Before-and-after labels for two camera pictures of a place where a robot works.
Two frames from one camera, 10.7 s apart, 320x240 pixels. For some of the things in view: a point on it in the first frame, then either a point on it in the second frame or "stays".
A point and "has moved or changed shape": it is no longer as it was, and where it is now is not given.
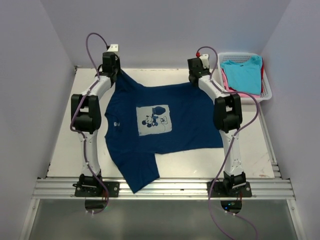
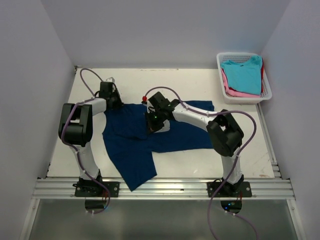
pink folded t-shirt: [228, 89] stays
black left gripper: [117, 59] → [119, 103]
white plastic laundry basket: [241, 57] stays
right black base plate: [218, 190] stays
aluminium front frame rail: [62, 188] stays
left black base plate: [113, 188] stays
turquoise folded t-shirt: [244, 77] stays
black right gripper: [205, 69] → [152, 127]
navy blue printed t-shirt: [141, 121] has moved or changed shape
